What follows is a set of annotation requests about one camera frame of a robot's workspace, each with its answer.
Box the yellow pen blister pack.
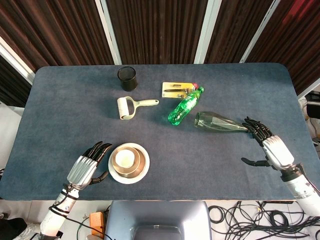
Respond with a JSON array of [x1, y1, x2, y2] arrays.
[[161, 81, 201, 100]]

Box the brown folding screen panel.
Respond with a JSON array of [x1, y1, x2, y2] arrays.
[[0, 55, 33, 109], [0, 0, 115, 74], [245, 0, 320, 96], [105, 0, 209, 66], [204, 0, 275, 64]]

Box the black mesh pen holder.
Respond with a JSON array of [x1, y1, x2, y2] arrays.
[[117, 65, 139, 92]]

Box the orange box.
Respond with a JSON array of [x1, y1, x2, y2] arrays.
[[89, 211, 106, 238]]

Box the blue table cloth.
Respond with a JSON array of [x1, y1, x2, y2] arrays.
[[0, 62, 320, 202]]

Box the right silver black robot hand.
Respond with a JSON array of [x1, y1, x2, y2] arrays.
[[241, 116, 295, 173]]

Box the large tan bowl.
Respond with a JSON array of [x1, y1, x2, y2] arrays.
[[111, 146, 147, 179]]

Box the green plastic soda bottle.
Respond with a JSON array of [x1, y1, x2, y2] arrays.
[[167, 86, 205, 126]]

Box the pale green lint roller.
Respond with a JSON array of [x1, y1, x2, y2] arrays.
[[116, 96, 160, 121]]

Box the white plate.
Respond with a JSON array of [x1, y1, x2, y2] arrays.
[[108, 142, 151, 185]]

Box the white round object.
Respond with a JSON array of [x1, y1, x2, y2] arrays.
[[114, 149, 136, 169]]

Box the grey blue robot torso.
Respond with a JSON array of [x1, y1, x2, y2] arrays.
[[104, 200, 213, 240]]

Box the small tan bowl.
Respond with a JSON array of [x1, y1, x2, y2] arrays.
[[111, 147, 141, 175]]

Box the clear green spray bottle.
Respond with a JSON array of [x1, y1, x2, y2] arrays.
[[194, 111, 250, 134]]

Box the black cable tangle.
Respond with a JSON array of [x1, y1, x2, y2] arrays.
[[208, 200, 320, 240]]

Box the black cable with green wire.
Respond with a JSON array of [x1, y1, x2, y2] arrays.
[[59, 203, 112, 240]]

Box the black cloth bundle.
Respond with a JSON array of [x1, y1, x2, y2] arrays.
[[0, 216, 28, 240]]

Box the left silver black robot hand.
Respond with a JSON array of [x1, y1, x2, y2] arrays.
[[66, 141, 113, 192]]

